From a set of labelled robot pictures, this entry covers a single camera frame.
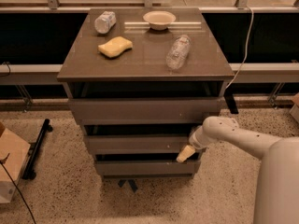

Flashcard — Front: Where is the white cable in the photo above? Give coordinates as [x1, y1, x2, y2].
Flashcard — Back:
[225, 6, 255, 90]

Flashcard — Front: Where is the grey drawer cabinet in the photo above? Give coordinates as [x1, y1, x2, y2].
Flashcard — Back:
[56, 7, 235, 181]

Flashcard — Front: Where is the grey top drawer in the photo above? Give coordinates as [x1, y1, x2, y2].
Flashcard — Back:
[68, 98, 221, 125]

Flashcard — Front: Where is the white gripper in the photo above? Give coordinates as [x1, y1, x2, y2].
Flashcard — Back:
[177, 125, 208, 162]

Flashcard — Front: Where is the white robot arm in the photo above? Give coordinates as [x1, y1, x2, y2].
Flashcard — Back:
[177, 117, 299, 224]

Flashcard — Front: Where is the grey bottom drawer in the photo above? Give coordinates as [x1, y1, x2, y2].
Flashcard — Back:
[94, 161, 201, 177]

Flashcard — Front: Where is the black bracket foot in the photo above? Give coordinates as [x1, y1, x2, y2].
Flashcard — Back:
[224, 94, 238, 114]

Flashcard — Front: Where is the white bowl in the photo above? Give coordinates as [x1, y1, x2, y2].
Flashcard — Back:
[143, 11, 176, 31]

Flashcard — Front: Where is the black cable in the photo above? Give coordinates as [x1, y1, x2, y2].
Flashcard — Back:
[0, 161, 37, 224]

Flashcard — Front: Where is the clear bottle with red label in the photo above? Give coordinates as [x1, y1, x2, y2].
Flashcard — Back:
[166, 35, 191, 70]

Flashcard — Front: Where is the grey drawer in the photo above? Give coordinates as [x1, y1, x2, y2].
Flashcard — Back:
[68, 98, 221, 125]
[84, 135, 188, 155]
[94, 161, 201, 177]

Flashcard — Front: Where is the yellow sponge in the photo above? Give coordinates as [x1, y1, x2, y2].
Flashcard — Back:
[98, 36, 133, 58]

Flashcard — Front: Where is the cardboard box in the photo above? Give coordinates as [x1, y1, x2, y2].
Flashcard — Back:
[0, 123, 30, 203]

